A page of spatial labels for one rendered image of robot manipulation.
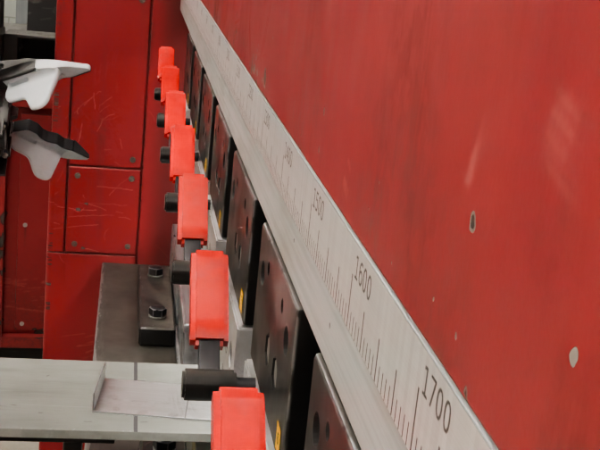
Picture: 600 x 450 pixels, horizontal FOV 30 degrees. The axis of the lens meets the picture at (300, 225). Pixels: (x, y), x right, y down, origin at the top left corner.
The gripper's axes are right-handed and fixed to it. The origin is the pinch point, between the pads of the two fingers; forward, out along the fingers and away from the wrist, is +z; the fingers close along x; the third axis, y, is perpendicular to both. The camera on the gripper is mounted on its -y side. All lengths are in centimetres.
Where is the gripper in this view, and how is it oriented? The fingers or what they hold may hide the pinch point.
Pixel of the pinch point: (92, 109)
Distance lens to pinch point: 124.4
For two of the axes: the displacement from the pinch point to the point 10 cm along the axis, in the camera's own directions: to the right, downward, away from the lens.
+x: 1.7, -5.6, -8.1
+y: 0.4, 8.3, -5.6
